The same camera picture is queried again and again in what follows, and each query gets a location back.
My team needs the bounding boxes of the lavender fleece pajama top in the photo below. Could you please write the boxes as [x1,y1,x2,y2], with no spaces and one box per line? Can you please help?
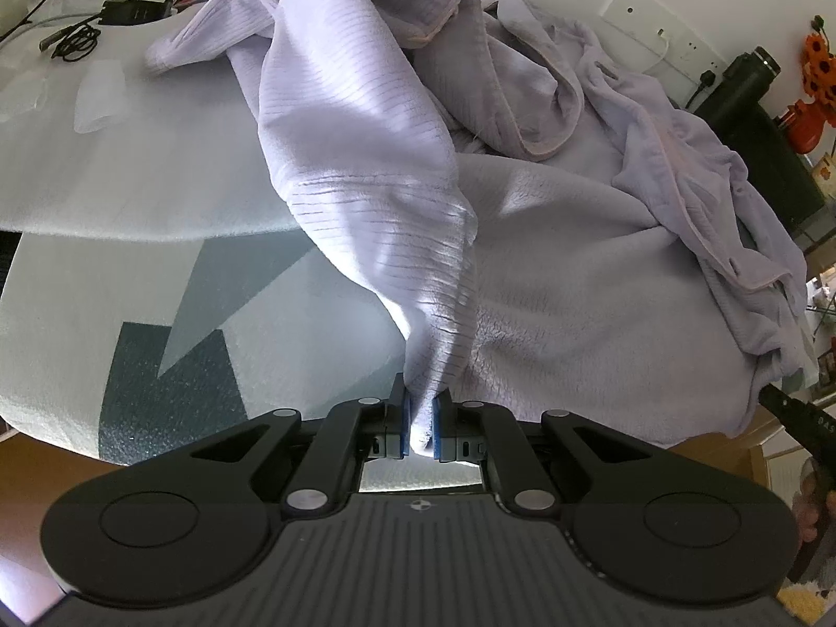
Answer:
[144,0,814,461]

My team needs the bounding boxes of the person's right hand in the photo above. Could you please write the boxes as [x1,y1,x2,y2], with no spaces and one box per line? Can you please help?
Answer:
[793,460,827,543]

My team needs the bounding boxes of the translucent plastic piece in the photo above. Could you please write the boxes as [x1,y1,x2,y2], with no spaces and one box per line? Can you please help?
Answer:
[73,62,128,135]

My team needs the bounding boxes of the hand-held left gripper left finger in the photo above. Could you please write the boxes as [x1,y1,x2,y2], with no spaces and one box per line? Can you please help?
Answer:
[189,392,411,518]

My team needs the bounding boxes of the orange flower bouquet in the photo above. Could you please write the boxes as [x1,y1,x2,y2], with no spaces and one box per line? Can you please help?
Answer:
[802,13,836,119]

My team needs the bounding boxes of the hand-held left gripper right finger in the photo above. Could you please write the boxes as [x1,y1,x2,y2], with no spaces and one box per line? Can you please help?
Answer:
[432,392,647,518]

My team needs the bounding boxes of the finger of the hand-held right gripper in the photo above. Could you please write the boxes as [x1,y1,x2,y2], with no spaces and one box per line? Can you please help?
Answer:
[758,384,836,471]

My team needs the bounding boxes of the black thermos bottle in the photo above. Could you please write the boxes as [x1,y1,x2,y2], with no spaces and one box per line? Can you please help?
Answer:
[692,45,781,138]

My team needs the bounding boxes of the red vase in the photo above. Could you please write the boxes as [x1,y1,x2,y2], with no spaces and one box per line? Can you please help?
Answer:
[780,98,827,154]

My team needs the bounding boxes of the black power adapter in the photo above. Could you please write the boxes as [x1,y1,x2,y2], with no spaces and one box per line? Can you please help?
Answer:
[101,0,174,26]

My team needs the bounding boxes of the coiled black cable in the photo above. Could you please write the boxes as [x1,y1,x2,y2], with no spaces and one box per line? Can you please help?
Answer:
[39,21,102,65]

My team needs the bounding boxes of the black box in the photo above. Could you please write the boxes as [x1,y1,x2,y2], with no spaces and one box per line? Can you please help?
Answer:
[725,104,827,236]

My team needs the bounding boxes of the black plug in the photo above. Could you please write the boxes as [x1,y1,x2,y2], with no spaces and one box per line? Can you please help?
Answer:
[682,68,719,109]

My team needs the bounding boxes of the white wall outlet panel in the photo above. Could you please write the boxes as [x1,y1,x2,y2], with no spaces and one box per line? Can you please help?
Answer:
[601,0,729,83]

